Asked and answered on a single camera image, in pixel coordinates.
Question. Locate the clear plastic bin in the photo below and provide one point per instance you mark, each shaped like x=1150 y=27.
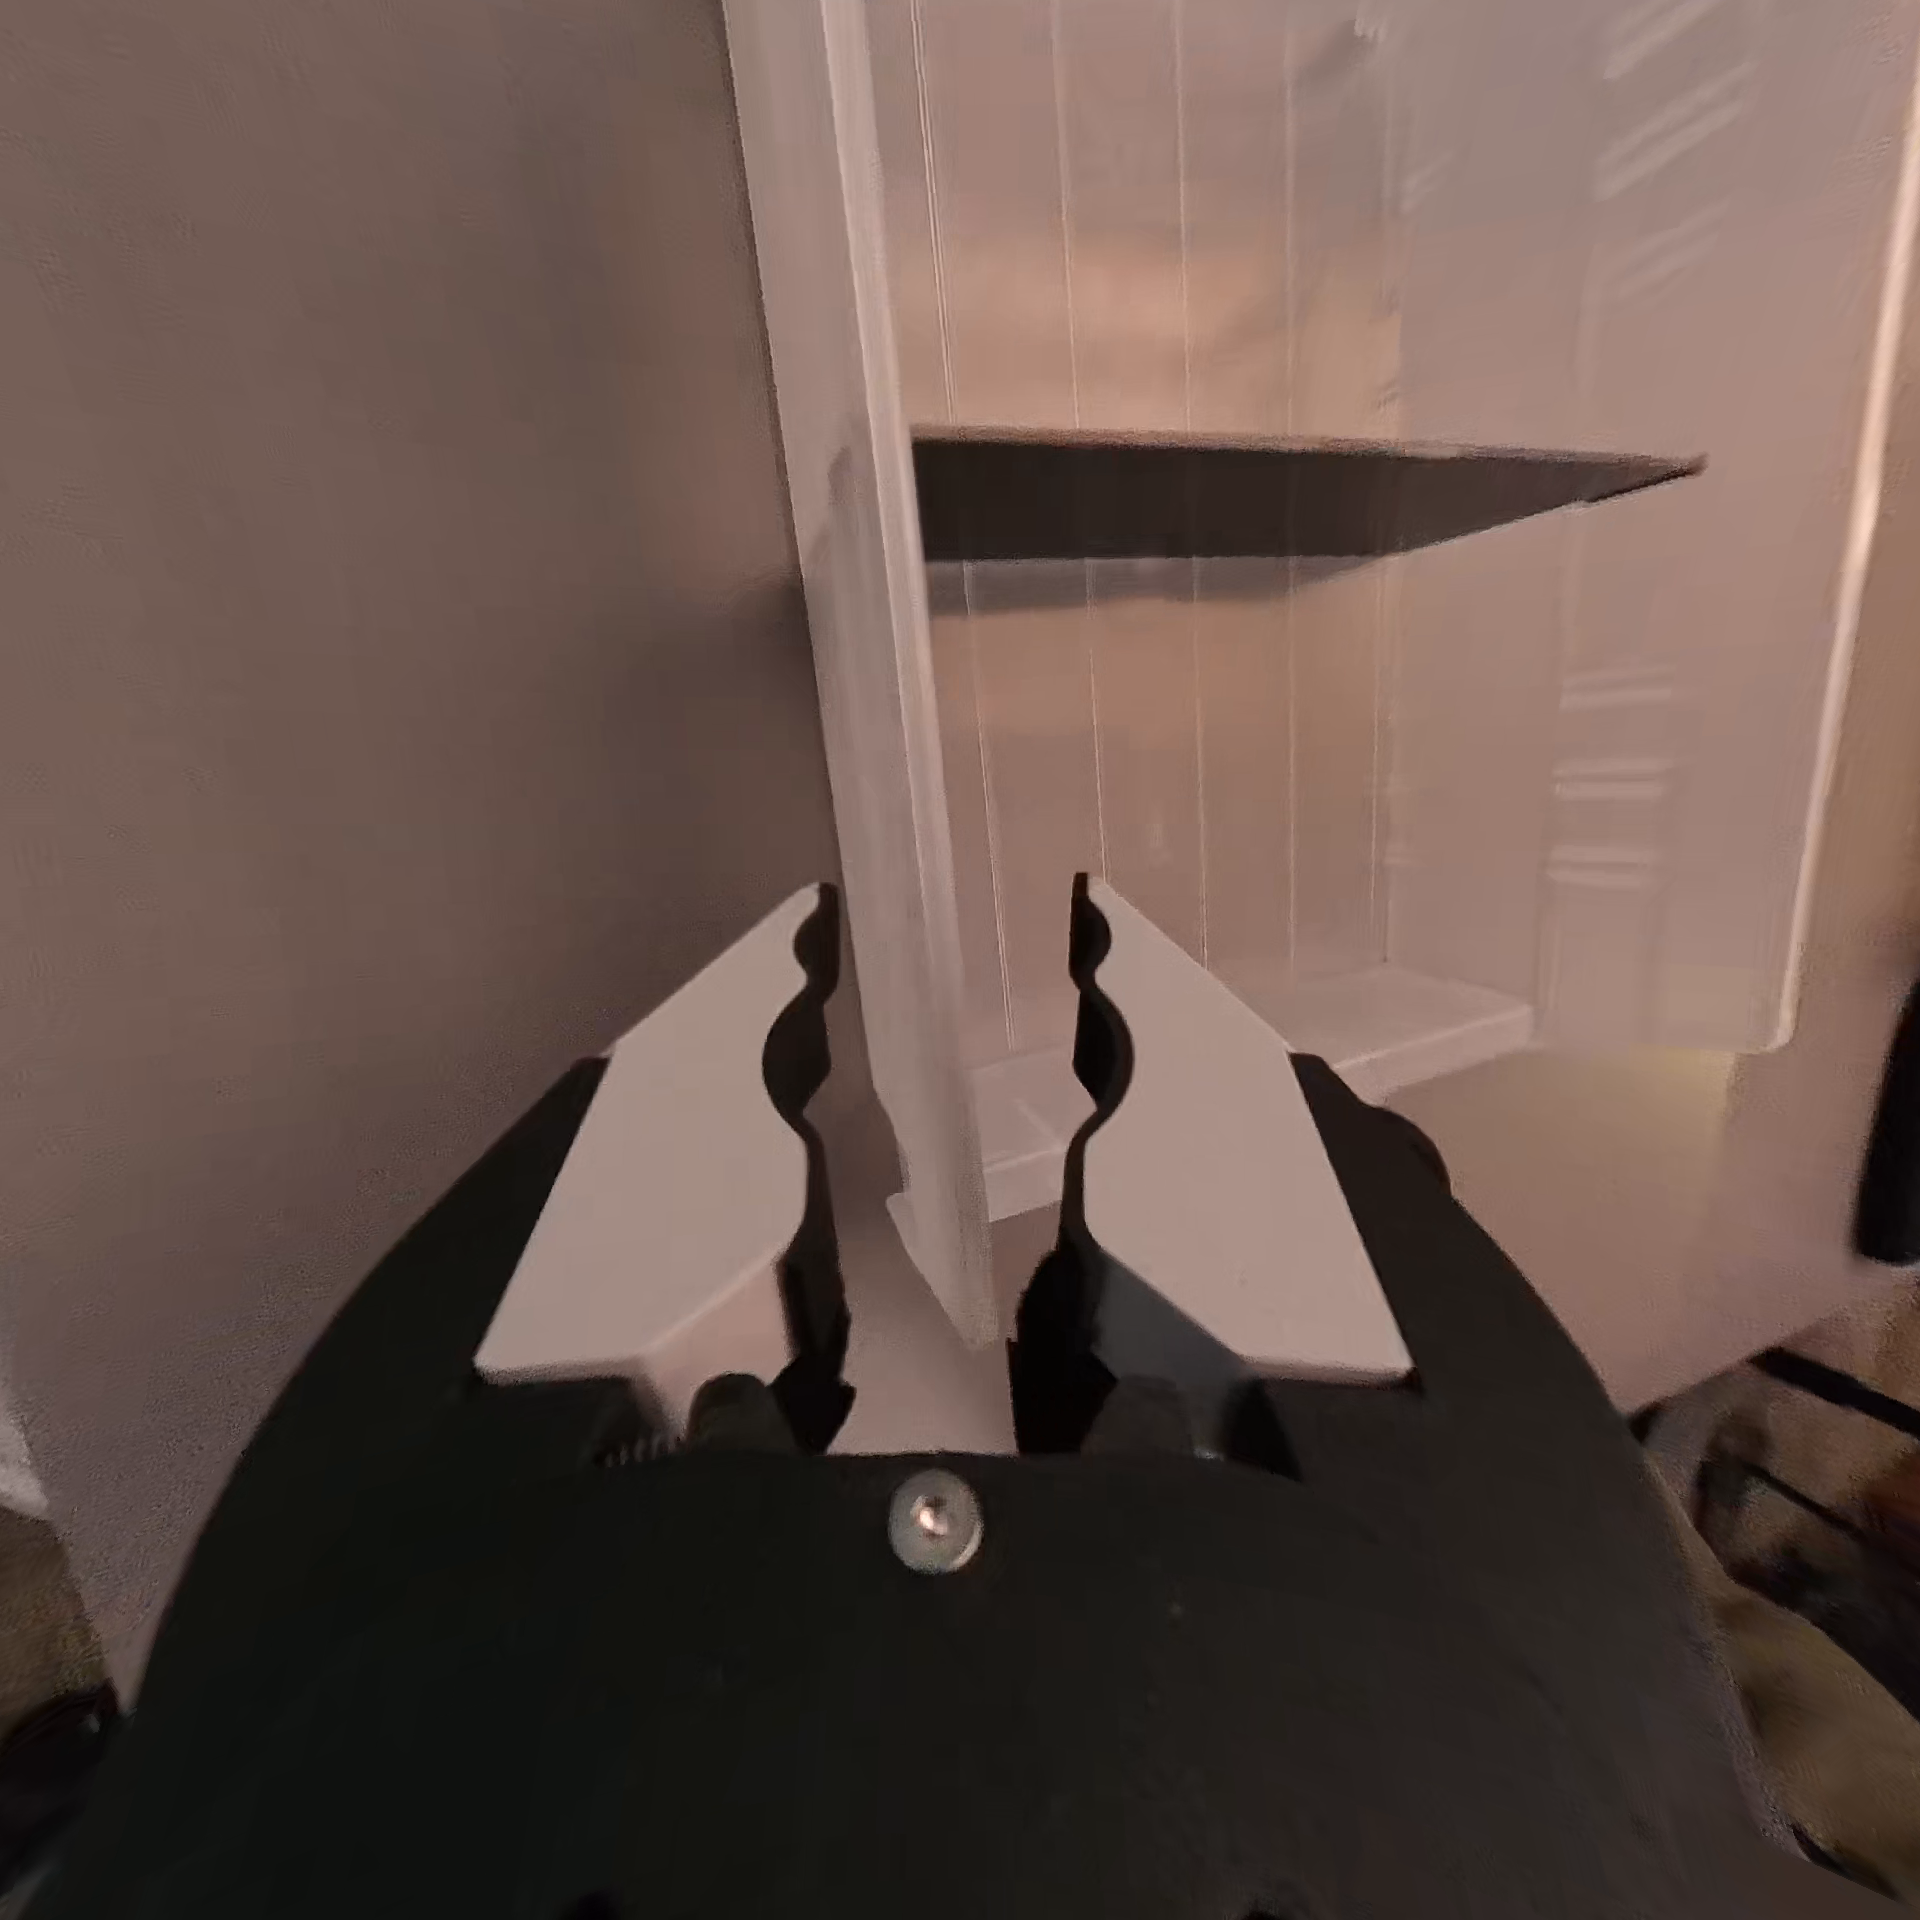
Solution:
x=1500 y=750

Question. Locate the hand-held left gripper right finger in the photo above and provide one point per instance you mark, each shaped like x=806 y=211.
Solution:
x=1231 y=1202

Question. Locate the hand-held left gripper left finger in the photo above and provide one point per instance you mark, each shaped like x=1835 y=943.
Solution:
x=661 y=1202

